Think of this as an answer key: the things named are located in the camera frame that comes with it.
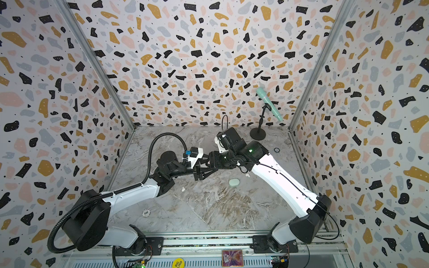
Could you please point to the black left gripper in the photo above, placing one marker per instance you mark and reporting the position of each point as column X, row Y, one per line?
column 199, row 173

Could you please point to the mint green earbud case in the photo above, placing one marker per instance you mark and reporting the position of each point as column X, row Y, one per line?
column 234, row 182

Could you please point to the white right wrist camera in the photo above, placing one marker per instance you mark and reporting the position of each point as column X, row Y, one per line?
column 218, row 142

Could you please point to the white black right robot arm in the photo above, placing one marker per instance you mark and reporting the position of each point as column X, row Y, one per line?
column 311, row 210

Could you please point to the aluminium corner post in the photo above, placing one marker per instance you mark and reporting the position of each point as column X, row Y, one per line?
column 69, row 17
column 341, row 17

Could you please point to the black microphone stand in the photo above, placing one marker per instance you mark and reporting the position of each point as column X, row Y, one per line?
column 258, row 133

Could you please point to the mint green toy microphone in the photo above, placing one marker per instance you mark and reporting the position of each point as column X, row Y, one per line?
column 262, row 94

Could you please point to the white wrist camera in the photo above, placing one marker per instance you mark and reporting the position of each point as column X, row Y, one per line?
column 218, row 142
column 193, row 155

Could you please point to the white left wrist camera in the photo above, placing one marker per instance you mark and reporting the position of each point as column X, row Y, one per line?
column 193, row 155

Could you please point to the pink square sticker card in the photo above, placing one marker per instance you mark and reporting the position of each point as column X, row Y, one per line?
column 232, row 258

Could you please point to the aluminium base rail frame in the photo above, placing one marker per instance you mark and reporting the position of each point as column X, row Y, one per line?
column 204, row 250

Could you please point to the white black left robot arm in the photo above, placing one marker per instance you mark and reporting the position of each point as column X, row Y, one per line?
column 88, row 223

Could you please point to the right aluminium corner post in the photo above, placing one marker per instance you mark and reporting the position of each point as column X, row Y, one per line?
column 341, row 17

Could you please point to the yellow round sticker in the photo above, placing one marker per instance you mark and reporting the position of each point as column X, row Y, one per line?
column 178, row 263

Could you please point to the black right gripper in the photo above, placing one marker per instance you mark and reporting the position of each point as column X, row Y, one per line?
column 217, row 160

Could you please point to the left aluminium corner post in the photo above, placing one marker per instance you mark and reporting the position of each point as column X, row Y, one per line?
column 69, row 17

